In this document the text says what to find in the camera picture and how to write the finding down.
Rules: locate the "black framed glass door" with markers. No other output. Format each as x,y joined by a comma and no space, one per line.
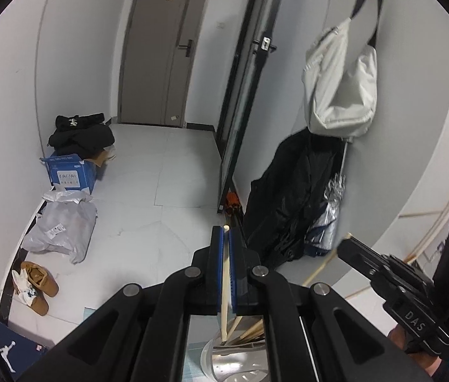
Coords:
244,127

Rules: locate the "dark blue shoe box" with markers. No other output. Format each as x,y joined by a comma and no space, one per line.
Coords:
5,350

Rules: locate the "person's right hand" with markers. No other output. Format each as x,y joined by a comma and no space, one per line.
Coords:
397,336

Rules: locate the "white utensil holder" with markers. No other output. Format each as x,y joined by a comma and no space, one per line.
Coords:
228,370

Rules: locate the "white shoulder bag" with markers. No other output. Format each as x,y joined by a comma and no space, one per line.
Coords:
339,87

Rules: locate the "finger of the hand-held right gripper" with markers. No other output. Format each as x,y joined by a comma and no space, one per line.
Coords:
357,256

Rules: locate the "black jacket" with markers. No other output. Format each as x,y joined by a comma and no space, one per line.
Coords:
284,199

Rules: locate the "silver folded umbrella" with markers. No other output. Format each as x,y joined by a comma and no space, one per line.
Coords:
327,215

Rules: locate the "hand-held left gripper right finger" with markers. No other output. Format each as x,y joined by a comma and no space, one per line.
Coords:
234,262

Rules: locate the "brown cardboard box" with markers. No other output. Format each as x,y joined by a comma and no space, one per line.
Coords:
103,157

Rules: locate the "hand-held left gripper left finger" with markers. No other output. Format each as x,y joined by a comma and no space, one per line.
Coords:
219,258

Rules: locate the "blue cardboard box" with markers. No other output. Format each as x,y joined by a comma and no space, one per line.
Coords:
69,175

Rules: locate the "black clothes pile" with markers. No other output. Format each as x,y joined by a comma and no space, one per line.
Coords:
81,135

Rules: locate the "grey door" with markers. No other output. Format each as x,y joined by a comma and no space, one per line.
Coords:
148,47

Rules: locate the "grey plastic bag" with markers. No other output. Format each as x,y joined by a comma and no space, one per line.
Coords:
61,227

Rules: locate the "black glass door latch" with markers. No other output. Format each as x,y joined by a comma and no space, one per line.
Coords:
265,43

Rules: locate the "white socks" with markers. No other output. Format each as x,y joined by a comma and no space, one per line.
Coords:
21,286

